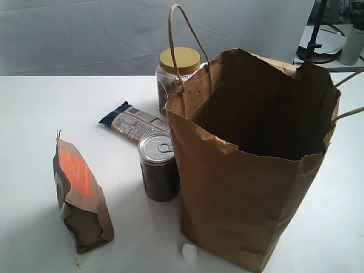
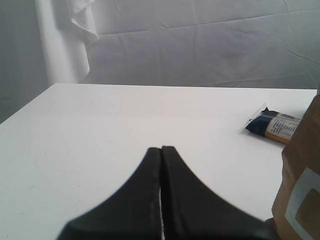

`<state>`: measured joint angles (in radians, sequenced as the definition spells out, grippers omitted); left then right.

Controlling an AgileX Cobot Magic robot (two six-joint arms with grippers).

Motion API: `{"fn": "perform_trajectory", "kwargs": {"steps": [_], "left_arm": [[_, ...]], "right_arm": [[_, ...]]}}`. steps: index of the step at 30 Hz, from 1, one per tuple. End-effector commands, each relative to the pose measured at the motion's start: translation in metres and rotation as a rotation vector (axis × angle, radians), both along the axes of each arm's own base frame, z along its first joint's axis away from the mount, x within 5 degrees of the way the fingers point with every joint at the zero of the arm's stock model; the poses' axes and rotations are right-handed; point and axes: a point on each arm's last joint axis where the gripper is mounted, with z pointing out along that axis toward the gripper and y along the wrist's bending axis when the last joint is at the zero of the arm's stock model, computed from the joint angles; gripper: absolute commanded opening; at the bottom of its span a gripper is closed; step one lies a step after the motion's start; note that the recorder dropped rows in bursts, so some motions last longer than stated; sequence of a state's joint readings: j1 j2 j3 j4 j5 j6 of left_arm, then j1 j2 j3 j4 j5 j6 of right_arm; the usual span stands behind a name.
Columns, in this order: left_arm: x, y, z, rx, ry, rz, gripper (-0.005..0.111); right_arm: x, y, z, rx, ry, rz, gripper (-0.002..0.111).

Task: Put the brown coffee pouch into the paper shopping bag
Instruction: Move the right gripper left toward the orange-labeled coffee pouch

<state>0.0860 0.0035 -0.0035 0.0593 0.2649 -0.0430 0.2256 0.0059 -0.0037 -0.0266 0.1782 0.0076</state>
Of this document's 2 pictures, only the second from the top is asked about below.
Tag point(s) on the dark blue snack packet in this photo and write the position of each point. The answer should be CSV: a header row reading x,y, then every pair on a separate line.
x,y
272,124

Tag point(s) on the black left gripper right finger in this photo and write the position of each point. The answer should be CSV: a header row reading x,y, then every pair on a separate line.
x,y
191,211

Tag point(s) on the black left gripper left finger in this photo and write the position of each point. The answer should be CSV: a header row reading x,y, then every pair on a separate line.
x,y
131,213

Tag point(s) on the white backdrop cloth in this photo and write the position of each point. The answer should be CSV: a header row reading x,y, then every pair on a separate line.
x,y
194,43

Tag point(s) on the brown orange snack packet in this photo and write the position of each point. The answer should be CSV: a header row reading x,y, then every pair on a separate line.
x,y
296,208

